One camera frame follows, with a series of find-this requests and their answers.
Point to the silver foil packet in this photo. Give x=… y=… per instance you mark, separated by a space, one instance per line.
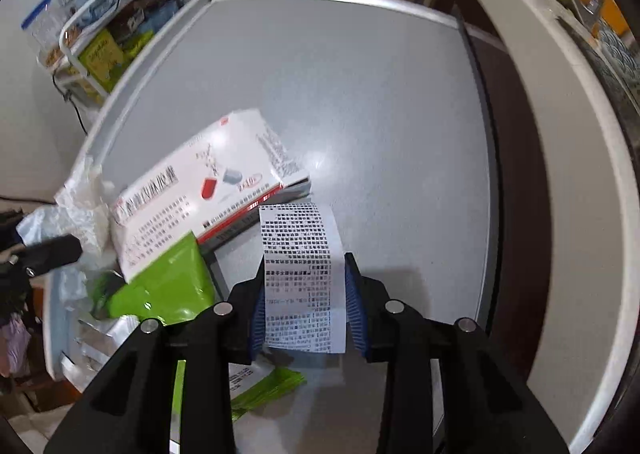
x=90 y=344

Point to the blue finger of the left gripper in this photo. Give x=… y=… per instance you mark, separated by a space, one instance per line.
x=49 y=255

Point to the crumpled white plastic wrap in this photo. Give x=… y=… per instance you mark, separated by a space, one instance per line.
x=80 y=210

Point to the white red medicine box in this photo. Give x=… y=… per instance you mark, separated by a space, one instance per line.
x=208 y=187

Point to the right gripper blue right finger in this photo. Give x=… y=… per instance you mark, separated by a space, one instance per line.
x=487 y=407

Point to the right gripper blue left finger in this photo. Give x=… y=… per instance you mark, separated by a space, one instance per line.
x=127 y=407

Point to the white kitchen counter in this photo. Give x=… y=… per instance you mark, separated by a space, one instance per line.
x=567 y=309

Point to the green plastic pouch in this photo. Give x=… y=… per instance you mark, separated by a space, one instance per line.
x=175 y=288

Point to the printed paper leaflet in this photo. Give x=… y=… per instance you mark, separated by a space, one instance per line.
x=305 y=294

